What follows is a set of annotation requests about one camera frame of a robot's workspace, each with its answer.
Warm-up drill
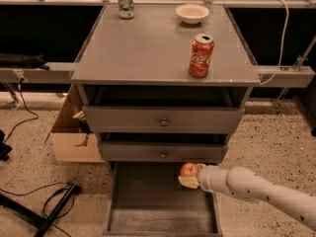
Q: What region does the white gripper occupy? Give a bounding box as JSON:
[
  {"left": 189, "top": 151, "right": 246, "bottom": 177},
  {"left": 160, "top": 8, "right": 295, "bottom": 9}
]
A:
[{"left": 178, "top": 163, "right": 220, "bottom": 193}]

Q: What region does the black wall cable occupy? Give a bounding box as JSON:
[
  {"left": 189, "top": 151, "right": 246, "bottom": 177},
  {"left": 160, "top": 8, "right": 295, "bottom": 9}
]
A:
[{"left": 3, "top": 77, "right": 40, "bottom": 143}]

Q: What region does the cardboard box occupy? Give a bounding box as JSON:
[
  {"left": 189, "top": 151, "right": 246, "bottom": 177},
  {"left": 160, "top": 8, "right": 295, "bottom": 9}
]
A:
[{"left": 50, "top": 85, "right": 102, "bottom": 163}]

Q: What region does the black metal stand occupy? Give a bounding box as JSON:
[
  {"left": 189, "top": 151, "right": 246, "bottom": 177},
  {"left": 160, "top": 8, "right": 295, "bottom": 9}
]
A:
[{"left": 0, "top": 183, "right": 82, "bottom": 237}]

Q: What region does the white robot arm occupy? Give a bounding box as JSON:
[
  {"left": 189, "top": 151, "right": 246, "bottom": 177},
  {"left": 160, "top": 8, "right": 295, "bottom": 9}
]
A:
[{"left": 178, "top": 163, "right": 316, "bottom": 230}]

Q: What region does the grey top drawer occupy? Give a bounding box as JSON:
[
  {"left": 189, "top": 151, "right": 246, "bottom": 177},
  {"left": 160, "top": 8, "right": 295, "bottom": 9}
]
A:
[{"left": 82, "top": 106, "right": 244, "bottom": 134}]

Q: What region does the red orange apple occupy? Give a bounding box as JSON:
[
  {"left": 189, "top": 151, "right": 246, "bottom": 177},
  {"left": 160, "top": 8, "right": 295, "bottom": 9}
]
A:
[{"left": 180, "top": 163, "right": 199, "bottom": 177}]

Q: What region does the red coca-cola can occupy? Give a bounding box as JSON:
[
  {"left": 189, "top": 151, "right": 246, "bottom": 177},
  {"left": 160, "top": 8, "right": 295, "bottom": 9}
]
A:
[{"left": 189, "top": 34, "right": 214, "bottom": 78}]

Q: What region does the grey drawer cabinet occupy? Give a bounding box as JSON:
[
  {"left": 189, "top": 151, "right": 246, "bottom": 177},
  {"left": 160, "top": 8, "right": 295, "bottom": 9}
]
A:
[{"left": 70, "top": 3, "right": 262, "bottom": 175}]

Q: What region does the grey open bottom drawer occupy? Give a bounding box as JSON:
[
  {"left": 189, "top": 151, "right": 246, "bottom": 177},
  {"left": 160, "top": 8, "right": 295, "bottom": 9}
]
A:
[{"left": 102, "top": 162, "right": 223, "bottom": 237}]

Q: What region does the grey middle drawer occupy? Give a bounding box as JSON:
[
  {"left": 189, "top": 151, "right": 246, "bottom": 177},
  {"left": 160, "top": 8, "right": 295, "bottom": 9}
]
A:
[{"left": 98, "top": 142, "right": 228, "bottom": 163}]

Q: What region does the black bag on rail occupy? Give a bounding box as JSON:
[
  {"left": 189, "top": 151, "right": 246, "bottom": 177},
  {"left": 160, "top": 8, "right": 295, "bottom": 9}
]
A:
[{"left": 0, "top": 53, "right": 49, "bottom": 70}]

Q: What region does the white hanging cable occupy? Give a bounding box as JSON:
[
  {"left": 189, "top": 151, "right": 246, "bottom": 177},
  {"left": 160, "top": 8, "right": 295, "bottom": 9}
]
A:
[{"left": 258, "top": 0, "right": 290, "bottom": 87}]

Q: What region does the white ceramic bowl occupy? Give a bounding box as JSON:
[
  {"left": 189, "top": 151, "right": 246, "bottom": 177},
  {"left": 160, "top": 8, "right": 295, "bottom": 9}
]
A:
[{"left": 176, "top": 4, "right": 209, "bottom": 25}]

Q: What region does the metal clamp bracket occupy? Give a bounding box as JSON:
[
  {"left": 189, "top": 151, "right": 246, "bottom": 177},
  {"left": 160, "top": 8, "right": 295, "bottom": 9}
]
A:
[{"left": 273, "top": 35, "right": 316, "bottom": 117}]

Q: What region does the black floor cable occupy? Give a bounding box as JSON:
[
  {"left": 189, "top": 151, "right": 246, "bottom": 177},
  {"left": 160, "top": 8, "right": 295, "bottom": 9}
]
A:
[{"left": 0, "top": 181, "right": 76, "bottom": 237}]

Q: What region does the black object at left edge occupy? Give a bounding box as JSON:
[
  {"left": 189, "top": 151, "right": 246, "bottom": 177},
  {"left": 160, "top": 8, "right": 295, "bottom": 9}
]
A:
[{"left": 0, "top": 130, "right": 12, "bottom": 161}]

